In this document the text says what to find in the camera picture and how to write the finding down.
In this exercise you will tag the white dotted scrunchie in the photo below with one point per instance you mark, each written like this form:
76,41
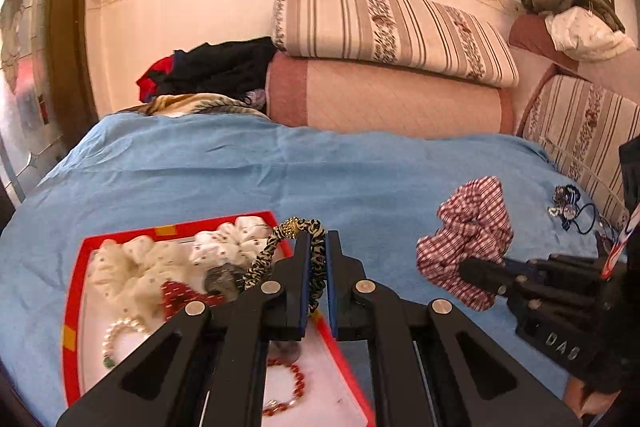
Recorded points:
230,242

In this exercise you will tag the red white-dotted scrunchie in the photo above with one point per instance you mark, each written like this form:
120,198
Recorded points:
180,294

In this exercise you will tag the leopard print hair band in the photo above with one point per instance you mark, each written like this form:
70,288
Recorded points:
317,267

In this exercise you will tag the red tray with white inside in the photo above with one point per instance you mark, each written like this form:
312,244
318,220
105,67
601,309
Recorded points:
325,387

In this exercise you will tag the dark cloth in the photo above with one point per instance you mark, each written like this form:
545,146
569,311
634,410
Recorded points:
631,177

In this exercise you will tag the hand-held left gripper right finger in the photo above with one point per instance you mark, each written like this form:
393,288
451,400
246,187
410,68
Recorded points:
336,307

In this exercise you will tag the grey furry scrunchie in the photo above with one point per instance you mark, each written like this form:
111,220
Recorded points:
222,279

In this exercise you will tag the red garment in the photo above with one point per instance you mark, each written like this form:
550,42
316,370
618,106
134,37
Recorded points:
152,82

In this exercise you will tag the gold patterned blanket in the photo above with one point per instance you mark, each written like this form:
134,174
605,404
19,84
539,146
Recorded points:
200,104

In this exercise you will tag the striped floral seat cushion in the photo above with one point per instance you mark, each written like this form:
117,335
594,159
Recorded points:
585,122

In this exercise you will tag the wooden door with stained glass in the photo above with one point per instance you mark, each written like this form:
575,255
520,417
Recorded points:
30,72

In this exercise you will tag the cream dotted scrunchie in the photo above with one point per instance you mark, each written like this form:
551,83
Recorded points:
135,277

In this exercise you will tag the red checked scrunchie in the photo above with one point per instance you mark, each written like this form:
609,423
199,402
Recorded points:
470,217

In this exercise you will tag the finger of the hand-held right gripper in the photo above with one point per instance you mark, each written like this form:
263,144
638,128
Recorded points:
560,272
485,277

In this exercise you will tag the pile of dark clothes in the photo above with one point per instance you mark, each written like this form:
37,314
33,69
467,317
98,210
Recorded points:
225,67

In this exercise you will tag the blue blanket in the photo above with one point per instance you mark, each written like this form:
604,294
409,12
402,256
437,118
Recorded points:
350,167

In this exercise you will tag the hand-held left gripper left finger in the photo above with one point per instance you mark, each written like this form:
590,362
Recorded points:
300,307

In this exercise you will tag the long striped floral cushion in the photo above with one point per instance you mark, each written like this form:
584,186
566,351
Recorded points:
375,22

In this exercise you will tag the white garment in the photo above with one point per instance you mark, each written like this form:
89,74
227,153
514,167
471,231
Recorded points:
580,32

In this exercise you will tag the pink bolster cushion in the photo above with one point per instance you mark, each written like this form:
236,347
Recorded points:
390,102

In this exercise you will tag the person's right hand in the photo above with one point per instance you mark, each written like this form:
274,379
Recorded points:
590,402

